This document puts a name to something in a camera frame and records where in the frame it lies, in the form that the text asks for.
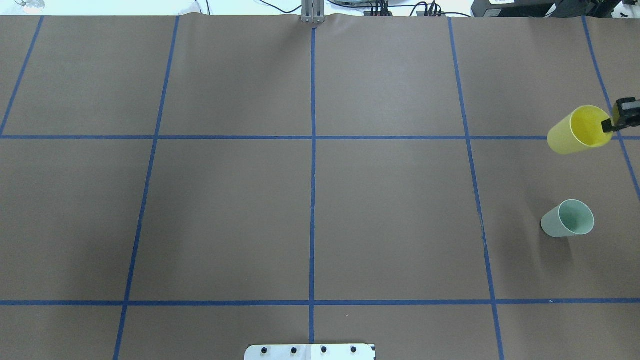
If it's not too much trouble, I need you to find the aluminium frame post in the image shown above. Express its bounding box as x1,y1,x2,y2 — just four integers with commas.
301,0,326,25

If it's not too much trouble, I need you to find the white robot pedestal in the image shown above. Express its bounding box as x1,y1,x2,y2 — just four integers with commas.
244,343,377,360

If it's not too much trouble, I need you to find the yellow plastic cup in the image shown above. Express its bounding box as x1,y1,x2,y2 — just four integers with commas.
547,105,613,155

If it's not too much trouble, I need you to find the green plastic cup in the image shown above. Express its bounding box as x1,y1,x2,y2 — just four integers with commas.
540,199,595,239

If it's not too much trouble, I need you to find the brown paper table mat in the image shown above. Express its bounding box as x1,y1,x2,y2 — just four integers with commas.
1,13,639,360

